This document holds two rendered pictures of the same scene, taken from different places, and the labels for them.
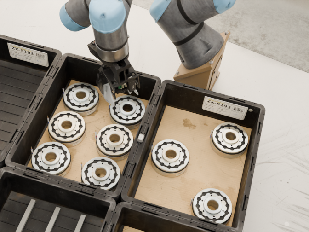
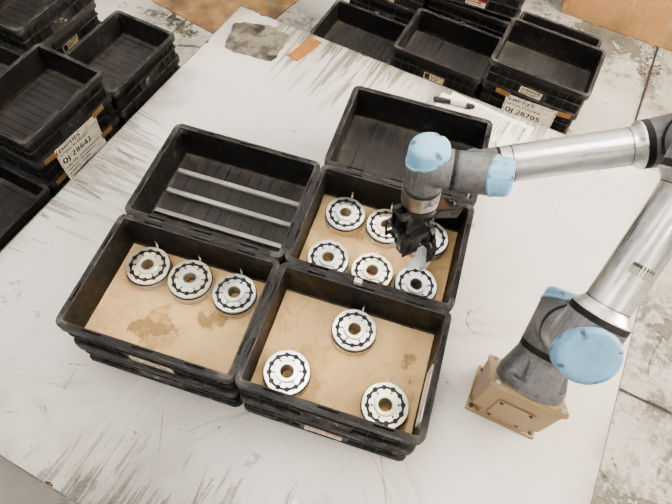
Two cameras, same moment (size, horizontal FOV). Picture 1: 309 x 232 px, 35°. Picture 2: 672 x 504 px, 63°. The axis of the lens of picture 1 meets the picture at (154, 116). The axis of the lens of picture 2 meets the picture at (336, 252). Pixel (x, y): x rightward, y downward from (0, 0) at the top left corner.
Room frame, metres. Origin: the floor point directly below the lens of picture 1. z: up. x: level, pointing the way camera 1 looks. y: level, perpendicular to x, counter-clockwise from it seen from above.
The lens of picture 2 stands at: (0.65, -0.54, 2.03)
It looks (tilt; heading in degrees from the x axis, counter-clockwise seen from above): 60 degrees down; 91
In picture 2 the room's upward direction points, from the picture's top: 7 degrees clockwise
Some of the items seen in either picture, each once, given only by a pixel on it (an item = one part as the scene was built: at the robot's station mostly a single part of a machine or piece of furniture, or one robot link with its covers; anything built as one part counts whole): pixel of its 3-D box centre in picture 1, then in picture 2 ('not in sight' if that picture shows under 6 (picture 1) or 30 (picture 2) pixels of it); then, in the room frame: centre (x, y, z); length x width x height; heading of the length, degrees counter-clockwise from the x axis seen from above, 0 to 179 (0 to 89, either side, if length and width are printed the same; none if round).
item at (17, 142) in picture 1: (88, 120); (382, 234); (0.75, 0.17, 0.92); 0.40 x 0.30 x 0.02; 170
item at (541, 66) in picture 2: not in sight; (529, 97); (1.38, 1.32, 0.37); 0.40 x 0.30 x 0.45; 160
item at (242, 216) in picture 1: (197, 151); (347, 347); (0.70, -0.12, 0.92); 0.40 x 0.30 x 0.02; 170
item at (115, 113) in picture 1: (127, 109); (415, 285); (0.85, 0.08, 0.86); 0.10 x 0.10 x 0.01
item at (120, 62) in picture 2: not in sight; (126, 81); (-0.34, 1.15, 0.31); 0.40 x 0.30 x 0.34; 70
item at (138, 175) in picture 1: (195, 161); (345, 355); (0.70, -0.12, 0.87); 0.40 x 0.30 x 0.11; 170
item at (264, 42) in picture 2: not in sight; (255, 38); (0.26, 1.05, 0.71); 0.22 x 0.19 x 0.01; 160
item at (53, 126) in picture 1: (66, 126); (386, 225); (0.76, 0.24, 0.86); 0.10 x 0.10 x 0.01
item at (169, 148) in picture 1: (170, 154); (354, 329); (0.71, -0.06, 0.86); 0.05 x 0.05 x 0.01
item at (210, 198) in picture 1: (212, 205); (286, 371); (0.58, -0.18, 0.86); 0.05 x 0.05 x 0.01
